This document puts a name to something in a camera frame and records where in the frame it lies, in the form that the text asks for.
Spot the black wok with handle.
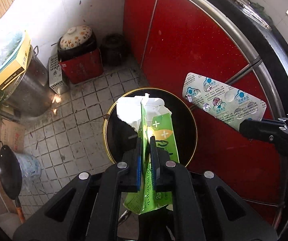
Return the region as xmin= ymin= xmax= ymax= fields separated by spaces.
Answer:
xmin=0 ymin=141 xmax=25 ymax=224

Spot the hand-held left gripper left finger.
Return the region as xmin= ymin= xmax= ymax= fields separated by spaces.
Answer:
xmin=13 ymin=138 xmax=144 ymax=241

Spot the large steel stockpot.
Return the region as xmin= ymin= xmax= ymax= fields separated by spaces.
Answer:
xmin=5 ymin=46 xmax=57 ymax=117

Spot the white metal grille box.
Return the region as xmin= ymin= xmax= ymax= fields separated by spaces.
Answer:
xmin=48 ymin=55 xmax=69 ymax=95

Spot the black bin with gold rim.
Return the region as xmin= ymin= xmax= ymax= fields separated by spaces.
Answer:
xmin=103 ymin=87 xmax=198 ymax=168

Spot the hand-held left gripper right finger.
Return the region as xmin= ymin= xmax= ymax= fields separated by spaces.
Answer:
xmin=150 ymin=136 xmax=278 ymax=241

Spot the red box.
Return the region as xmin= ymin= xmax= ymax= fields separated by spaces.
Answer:
xmin=59 ymin=48 xmax=104 ymax=84

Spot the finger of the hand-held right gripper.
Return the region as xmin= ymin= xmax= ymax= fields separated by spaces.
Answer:
xmin=239 ymin=114 xmax=288 ymax=144

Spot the floral ceramic pot lid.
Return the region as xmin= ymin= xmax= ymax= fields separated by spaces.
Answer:
xmin=59 ymin=25 xmax=93 ymax=51

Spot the silver pill blister pack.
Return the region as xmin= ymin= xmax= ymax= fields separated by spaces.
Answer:
xmin=182 ymin=72 xmax=267 ymax=132

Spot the light blue plastic basket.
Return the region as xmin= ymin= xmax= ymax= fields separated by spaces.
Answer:
xmin=0 ymin=31 xmax=25 ymax=76

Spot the green and white paper carton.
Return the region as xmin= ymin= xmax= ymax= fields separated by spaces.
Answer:
xmin=116 ymin=93 xmax=180 ymax=215

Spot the bucket with plastic cover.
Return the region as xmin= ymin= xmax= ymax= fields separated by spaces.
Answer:
xmin=11 ymin=152 xmax=42 ymax=196

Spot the red cabinet door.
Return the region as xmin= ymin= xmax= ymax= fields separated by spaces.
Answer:
xmin=122 ymin=0 xmax=162 ymax=66
xmin=141 ymin=0 xmax=258 ymax=111
xmin=179 ymin=63 xmax=285 ymax=226

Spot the yellow cardboard box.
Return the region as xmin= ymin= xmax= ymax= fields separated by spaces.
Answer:
xmin=0 ymin=30 xmax=32 ymax=91

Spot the green cloth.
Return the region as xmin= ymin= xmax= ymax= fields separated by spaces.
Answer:
xmin=251 ymin=1 xmax=272 ymax=23

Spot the black cooking pot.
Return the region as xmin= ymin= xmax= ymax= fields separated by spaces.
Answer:
xmin=57 ymin=36 xmax=98 ymax=62

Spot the brown cardboard box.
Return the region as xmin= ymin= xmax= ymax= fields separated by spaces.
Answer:
xmin=0 ymin=105 xmax=25 ymax=153

